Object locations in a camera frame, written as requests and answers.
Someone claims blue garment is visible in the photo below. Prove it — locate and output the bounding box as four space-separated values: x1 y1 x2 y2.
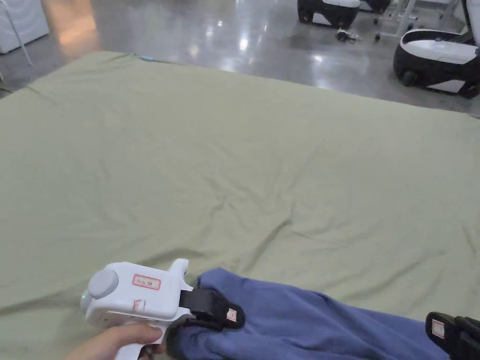
166 267 452 360

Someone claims white metal frame table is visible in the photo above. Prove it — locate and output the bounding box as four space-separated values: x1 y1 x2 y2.
374 0 463 42

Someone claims white slanted pole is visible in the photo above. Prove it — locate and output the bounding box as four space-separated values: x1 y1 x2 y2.
7 0 34 67

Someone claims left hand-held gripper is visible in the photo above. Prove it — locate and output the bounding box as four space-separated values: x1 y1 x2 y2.
80 258 246 360

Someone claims white washing machine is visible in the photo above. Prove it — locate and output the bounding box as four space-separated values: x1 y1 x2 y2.
0 0 50 54

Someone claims person's left hand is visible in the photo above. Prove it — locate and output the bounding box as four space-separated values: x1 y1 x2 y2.
68 323 168 360

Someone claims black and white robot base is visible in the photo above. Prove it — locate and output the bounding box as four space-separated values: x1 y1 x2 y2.
297 0 361 29
392 0 480 99

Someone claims bed with pale green sheet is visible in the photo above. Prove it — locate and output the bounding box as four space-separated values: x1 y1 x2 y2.
0 50 480 360

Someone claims black cable bundle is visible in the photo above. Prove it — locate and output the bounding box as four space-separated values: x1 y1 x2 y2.
335 27 362 44

